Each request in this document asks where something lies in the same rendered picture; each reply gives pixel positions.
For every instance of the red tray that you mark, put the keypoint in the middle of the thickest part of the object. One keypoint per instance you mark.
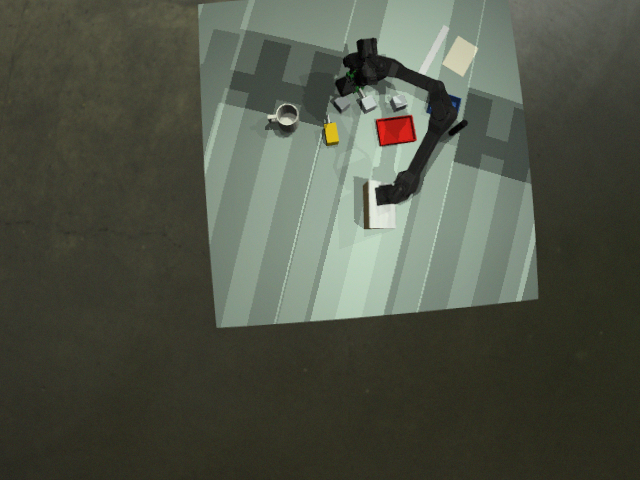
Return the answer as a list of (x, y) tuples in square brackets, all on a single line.
[(396, 130)]

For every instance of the grey tapered cup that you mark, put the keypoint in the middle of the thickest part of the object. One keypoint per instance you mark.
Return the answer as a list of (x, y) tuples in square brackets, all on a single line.
[(286, 116)]

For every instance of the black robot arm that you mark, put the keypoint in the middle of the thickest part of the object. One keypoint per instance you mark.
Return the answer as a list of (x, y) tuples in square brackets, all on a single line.
[(443, 113)]

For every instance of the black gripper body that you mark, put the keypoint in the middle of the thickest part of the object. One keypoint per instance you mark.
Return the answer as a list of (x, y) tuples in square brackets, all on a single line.
[(345, 87)]

